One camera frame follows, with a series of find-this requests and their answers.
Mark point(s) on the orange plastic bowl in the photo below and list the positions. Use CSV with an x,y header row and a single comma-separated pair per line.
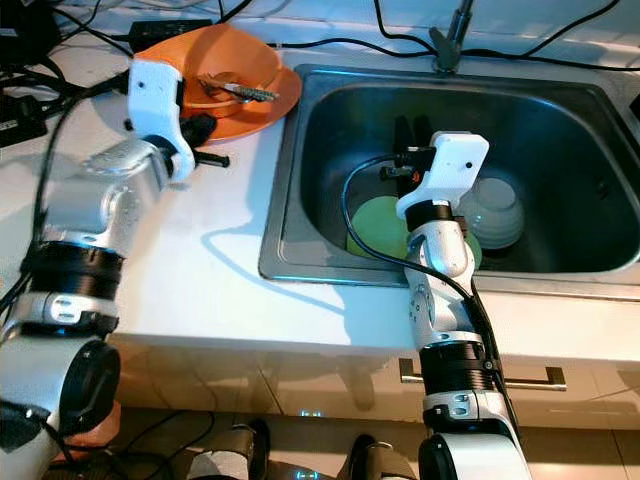
x,y
240,50

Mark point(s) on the white bowl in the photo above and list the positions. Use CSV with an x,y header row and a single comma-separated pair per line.
x,y
495,215

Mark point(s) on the green plate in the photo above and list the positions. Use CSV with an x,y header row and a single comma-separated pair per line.
x,y
375,230

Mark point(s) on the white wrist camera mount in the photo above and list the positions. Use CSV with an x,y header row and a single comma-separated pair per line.
x,y
455,160
155,95

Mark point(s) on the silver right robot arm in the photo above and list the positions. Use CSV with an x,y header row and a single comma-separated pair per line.
x,y
445,255

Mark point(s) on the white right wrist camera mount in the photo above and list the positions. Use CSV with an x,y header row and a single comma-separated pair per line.
x,y
455,160

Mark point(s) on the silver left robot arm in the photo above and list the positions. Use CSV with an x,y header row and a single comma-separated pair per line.
x,y
105,200

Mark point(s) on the white cabinet drawer front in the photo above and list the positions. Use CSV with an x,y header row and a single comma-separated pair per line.
x,y
310,380

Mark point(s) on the orange plastic plate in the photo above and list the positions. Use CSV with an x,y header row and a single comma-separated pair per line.
x,y
275,110

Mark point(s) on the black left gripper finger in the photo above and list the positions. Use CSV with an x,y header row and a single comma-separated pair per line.
x,y
210,95

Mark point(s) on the grey robot foot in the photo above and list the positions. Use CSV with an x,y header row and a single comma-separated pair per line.
x,y
225,455
380,462

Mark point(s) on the patterned wooden chopstick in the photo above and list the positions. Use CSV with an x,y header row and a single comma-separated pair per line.
x,y
255,89
253,95

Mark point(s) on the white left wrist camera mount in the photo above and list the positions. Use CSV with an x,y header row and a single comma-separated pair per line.
x,y
155,95

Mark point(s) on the stainless steel sink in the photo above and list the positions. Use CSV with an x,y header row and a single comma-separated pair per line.
x,y
540,130

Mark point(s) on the grey robot right foot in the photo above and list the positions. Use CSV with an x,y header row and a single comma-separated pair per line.
x,y
380,462

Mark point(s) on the black power adapter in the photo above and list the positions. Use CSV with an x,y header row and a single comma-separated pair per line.
x,y
170,33

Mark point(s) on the black electronics box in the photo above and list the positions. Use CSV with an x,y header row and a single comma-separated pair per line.
x,y
25,30

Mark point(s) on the dark metal faucet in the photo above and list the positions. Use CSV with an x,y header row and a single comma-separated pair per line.
x,y
445,45

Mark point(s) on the grey robot left foot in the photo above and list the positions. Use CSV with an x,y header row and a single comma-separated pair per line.
x,y
225,455

